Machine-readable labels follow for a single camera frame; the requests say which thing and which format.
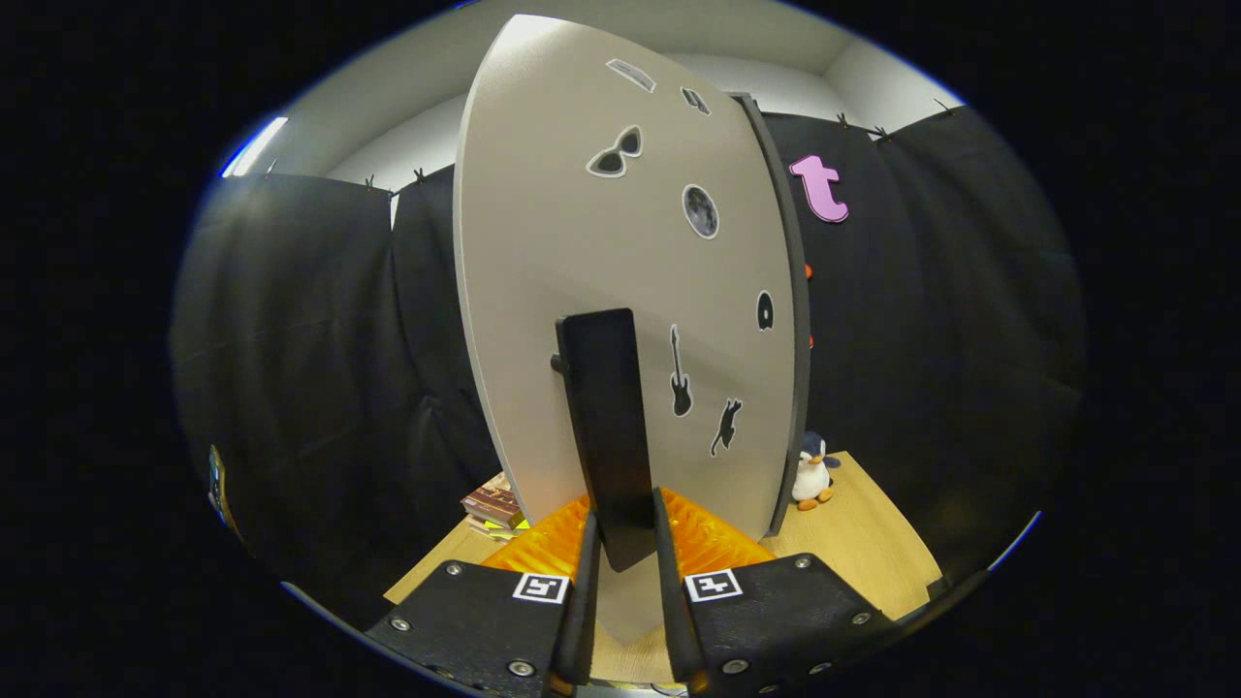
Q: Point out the beige shoe cabinet door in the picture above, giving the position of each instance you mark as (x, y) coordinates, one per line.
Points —
(543, 242)

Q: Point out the brown cover book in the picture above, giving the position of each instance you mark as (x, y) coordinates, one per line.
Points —
(493, 504)

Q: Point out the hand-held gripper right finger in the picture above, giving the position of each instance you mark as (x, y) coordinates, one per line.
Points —
(674, 601)

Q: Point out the dark grey shoe cabinet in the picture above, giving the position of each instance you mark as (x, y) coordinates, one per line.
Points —
(797, 291)

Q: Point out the penguin plush toy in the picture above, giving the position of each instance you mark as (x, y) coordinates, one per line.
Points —
(812, 475)

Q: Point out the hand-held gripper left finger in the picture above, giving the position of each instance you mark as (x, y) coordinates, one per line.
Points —
(582, 601)

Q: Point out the black backdrop cloth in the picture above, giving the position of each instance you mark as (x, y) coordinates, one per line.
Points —
(310, 339)

